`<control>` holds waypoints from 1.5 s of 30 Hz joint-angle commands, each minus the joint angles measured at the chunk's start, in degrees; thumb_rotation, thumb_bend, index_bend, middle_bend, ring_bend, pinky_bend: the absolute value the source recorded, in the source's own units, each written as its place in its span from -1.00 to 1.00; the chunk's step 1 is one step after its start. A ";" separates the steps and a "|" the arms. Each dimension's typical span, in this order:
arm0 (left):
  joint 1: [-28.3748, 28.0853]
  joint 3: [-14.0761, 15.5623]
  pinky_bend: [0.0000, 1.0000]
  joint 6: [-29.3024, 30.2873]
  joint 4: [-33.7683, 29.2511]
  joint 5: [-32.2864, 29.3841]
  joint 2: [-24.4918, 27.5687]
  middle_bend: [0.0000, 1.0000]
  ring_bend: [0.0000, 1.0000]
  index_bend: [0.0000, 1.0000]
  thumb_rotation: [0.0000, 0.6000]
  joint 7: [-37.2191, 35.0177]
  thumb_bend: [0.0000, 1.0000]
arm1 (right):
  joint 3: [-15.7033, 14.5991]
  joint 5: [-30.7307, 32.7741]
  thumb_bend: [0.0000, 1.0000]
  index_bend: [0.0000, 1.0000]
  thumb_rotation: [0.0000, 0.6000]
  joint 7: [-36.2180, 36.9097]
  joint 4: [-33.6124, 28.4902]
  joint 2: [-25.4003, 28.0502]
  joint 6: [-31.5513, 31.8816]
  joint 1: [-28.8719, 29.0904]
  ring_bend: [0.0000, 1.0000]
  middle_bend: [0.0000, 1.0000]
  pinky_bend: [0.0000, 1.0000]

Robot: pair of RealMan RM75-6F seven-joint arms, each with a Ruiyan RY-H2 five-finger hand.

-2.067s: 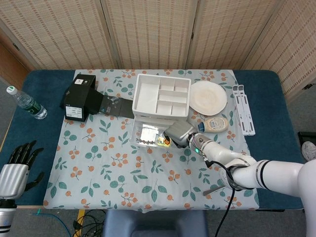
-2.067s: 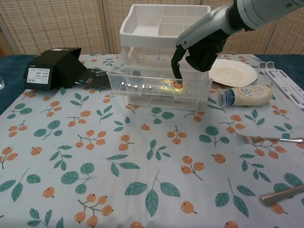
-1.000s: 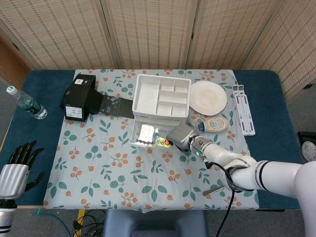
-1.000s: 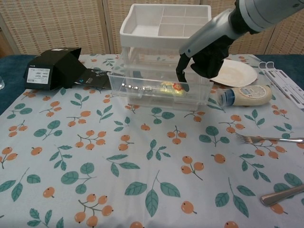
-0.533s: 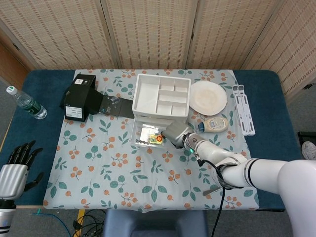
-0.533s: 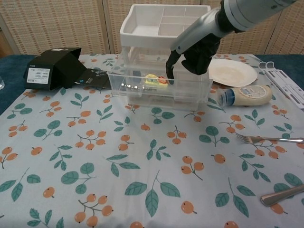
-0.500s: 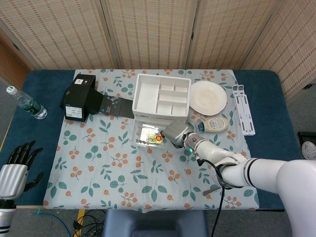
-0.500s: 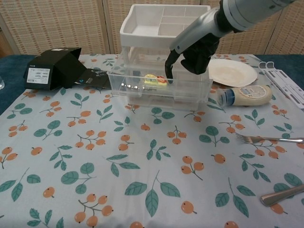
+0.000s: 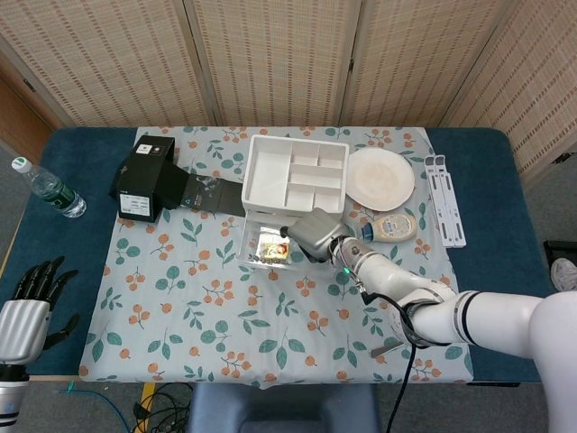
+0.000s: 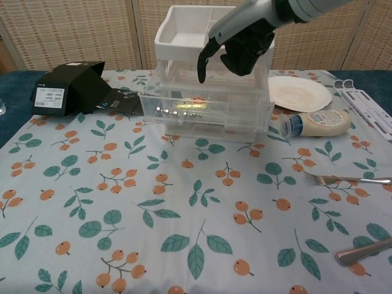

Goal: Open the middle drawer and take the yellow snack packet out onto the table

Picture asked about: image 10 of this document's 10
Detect woven bamboo folding screen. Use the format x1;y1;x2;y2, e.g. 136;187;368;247
0;0;392;74

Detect mayonnaise squeeze bottle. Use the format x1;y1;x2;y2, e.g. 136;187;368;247
279;109;352;139

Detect white paper plate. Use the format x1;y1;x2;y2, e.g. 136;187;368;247
268;75;333;111

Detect clear plastic drawer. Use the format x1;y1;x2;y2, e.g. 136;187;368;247
164;122;261;142

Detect floral leaf and berry tablecloth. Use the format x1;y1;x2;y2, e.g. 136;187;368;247
0;69;392;294

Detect flat black cardboard sleeve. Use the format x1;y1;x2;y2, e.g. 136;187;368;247
99;88;146;117

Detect metal bead chain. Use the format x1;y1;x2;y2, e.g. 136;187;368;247
156;107;203;119

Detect metal fork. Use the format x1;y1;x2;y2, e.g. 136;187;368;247
303;171;392;187

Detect white drawer organizer box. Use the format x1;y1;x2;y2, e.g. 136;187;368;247
154;4;275;141

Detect yellow snack packet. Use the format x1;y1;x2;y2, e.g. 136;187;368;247
176;97;212;110

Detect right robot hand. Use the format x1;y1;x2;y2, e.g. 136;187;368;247
197;0;276;84

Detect black cardboard box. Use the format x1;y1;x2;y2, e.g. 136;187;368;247
29;61;113;118

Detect metal table knife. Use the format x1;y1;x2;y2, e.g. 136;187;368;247
335;238;392;266

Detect white folding stand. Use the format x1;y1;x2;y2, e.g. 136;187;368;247
333;78;392;137

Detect clear drawer holding bead chain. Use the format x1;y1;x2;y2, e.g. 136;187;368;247
137;82;272;133

